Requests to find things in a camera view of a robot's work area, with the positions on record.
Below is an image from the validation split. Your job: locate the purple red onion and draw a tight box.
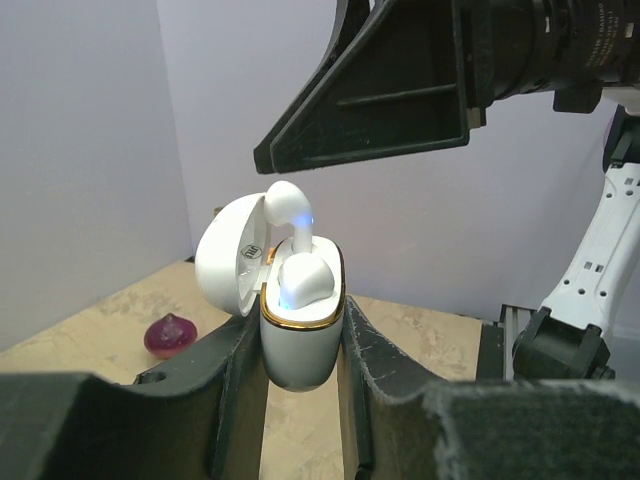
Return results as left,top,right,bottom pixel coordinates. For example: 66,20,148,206
143,313,198,359

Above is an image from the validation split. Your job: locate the white gold-rimmed charging case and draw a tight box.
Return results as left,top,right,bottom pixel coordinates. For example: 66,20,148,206
195,191,346,392

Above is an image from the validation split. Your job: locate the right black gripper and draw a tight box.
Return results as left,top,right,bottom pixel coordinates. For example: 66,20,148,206
252,0,546,176

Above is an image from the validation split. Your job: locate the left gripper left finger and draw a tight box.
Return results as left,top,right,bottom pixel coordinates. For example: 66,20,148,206
1,313,268,479

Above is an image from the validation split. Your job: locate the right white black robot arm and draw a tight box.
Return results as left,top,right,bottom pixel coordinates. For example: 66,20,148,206
254,1,639,378

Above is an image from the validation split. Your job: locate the aluminium frame rail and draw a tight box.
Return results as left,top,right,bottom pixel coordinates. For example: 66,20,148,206
499,304,535,380

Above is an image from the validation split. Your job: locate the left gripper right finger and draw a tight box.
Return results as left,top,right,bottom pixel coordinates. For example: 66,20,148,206
339,300,639,479

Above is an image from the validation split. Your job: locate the white stem earbud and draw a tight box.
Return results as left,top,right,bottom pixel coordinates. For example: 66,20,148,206
278,252,335,310
264,180,313,253

